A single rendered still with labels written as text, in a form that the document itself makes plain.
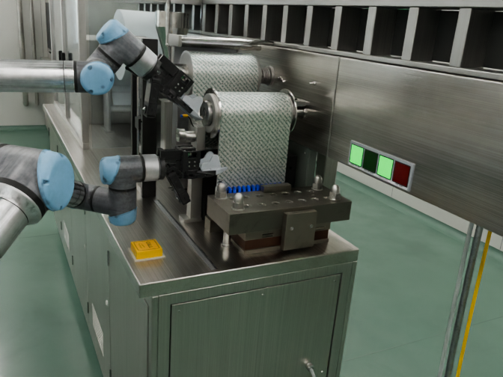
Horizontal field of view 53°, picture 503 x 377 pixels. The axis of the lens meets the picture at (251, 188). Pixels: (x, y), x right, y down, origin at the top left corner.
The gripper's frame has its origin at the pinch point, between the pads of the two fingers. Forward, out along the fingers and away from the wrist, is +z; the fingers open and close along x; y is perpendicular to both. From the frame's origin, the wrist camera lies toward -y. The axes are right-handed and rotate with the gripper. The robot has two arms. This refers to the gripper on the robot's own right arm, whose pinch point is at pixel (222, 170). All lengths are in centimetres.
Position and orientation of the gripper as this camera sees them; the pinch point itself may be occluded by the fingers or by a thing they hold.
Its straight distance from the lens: 150.4
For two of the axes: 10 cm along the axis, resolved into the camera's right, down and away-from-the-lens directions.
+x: -4.4, -3.1, 8.4
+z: 8.9, -0.8, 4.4
